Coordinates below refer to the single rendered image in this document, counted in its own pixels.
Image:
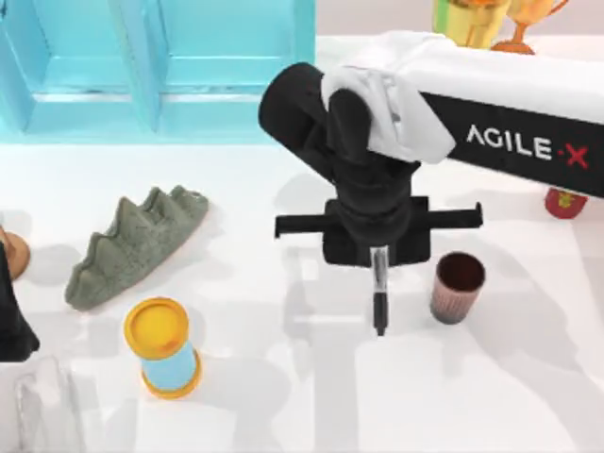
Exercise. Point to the brown ribbed cup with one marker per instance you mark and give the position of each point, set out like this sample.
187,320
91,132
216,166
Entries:
455,297

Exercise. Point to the blue and orange can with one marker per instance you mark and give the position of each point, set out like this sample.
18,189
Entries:
165,349

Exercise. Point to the red can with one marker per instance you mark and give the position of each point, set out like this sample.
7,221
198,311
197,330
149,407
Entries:
564,205

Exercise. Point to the grey-green spiky cloth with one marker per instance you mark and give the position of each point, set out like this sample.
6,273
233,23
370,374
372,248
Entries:
137,245

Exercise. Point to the gold trophy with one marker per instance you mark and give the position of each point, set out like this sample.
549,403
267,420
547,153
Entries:
464,23

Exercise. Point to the orange trophy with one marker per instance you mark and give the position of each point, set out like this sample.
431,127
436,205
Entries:
519,35

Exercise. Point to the light blue rack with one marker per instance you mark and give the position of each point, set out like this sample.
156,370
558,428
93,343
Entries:
94,61

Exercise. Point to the brown bread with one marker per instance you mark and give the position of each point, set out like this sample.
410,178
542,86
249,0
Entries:
16,255

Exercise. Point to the clear glass cup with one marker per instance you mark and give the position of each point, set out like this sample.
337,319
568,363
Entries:
45,406

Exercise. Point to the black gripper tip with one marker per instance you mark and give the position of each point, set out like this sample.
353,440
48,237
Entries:
14,321

